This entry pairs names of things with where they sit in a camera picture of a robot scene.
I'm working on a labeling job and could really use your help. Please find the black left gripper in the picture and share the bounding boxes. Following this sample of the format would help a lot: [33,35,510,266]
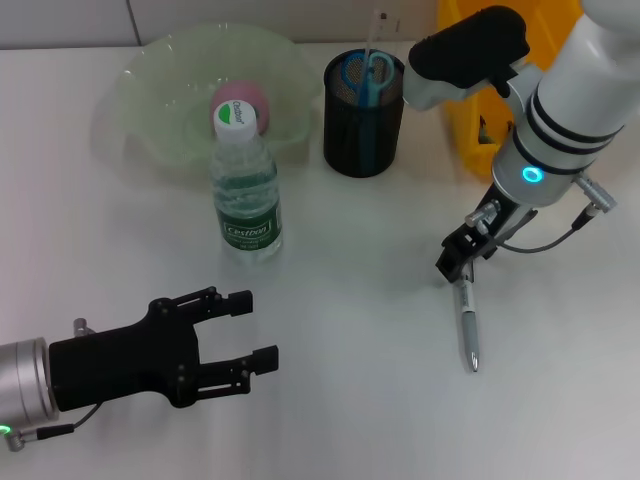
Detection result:
[48,287,280,413]

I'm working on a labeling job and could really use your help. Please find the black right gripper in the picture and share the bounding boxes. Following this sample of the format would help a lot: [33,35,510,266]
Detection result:
[436,184,539,285]

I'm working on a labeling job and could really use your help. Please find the silver ballpoint pen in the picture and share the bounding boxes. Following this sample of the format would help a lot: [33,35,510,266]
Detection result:
[452,272,482,374]

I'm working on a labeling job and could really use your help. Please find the clear green-label water bottle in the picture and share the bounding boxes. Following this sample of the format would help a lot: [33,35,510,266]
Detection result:
[209,99,284,261]

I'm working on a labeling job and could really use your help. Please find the blue scissors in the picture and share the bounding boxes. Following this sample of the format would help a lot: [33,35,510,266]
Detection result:
[341,49,395,174]

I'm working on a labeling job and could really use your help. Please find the pink peach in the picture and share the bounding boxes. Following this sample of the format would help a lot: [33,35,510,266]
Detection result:
[209,79,271,136]

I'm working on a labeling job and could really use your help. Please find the transparent plastic ruler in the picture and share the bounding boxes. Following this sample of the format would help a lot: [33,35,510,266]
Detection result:
[360,9,404,109]

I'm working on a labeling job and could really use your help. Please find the black mesh pen holder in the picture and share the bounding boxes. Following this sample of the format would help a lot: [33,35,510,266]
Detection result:
[323,49,407,180]

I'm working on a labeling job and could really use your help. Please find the green glass fruit bowl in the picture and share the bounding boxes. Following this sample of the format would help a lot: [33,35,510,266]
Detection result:
[92,22,324,189]

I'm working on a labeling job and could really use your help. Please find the yellow plastic bin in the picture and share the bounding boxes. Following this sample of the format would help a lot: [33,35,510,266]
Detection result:
[437,0,586,179]

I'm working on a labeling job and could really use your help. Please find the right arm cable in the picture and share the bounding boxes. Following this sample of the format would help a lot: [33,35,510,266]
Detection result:
[492,174,620,254]

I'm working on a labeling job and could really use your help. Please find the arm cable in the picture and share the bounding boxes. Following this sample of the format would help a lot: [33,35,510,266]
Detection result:
[492,174,620,254]
[4,402,101,451]

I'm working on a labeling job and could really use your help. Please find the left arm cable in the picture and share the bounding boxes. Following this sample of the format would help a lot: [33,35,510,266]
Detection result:
[4,402,101,451]

